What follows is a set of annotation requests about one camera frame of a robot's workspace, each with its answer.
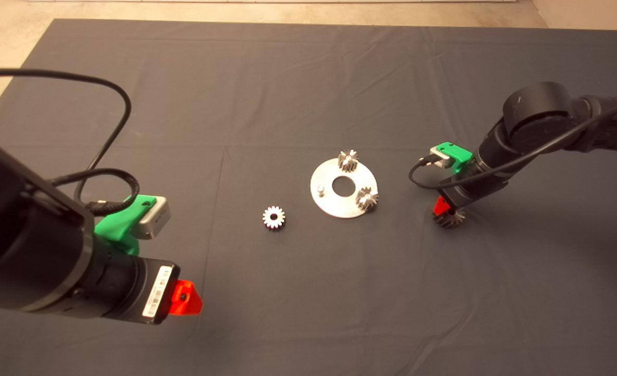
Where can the right wrist green camera mount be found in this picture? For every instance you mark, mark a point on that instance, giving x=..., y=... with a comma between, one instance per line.
x=457, y=154

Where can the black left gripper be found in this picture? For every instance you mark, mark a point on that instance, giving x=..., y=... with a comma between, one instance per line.
x=154, y=292

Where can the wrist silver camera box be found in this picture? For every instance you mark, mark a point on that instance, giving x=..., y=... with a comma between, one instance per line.
x=154, y=222
x=440, y=156

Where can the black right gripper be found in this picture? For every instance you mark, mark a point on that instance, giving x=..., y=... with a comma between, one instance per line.
x=478, y=190

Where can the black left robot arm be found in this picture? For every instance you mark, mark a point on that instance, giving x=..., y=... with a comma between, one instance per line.
x=26, y=245

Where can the dark grey table cloth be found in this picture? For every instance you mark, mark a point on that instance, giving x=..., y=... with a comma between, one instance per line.
x=235, y=313

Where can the small steel gear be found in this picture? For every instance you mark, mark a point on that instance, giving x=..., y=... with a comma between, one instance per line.
x=367, y=200
x=348, y=162
x=280, y=220

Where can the wrist green camera mount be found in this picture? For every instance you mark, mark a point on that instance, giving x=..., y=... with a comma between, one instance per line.
x=457, y=154
x=115, y=224

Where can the left wrist green camera mount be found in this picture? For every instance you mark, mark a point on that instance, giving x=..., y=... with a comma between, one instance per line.
x=115, y=224

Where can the round metal plate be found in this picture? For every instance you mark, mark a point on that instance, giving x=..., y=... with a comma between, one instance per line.
x=340, y=209

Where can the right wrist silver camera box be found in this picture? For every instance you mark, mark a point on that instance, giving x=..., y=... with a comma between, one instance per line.
x=440, y=156

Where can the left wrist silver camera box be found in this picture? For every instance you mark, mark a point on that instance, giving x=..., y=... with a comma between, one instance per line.
x=154, y=222

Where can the large steel gear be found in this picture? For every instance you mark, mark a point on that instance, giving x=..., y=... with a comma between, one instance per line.
x=452, y=220

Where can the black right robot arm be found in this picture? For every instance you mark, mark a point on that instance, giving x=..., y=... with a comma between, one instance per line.
x=538, y=115

